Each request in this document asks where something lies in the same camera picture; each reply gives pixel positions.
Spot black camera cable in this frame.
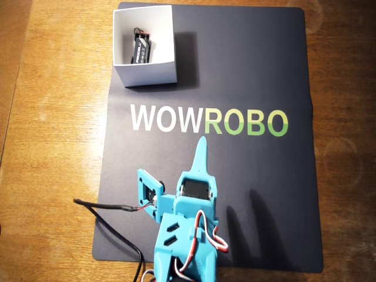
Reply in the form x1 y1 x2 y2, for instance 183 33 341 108
72 197 156 282

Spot teal gripper body with servo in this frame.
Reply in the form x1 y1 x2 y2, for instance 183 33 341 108
173 170 220 231

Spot white open box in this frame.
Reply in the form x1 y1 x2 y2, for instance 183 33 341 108
112 4 179 88

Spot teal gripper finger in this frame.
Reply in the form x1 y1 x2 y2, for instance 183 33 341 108
187 136 215 180

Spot small black battery pack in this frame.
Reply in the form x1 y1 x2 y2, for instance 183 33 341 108
130 26 154 65

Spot wrist camera on teal mount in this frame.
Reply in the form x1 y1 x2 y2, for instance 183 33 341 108
136 168 177 224

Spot dark mat with WOWROBO print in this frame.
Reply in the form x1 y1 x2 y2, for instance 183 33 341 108
92 1 324 273

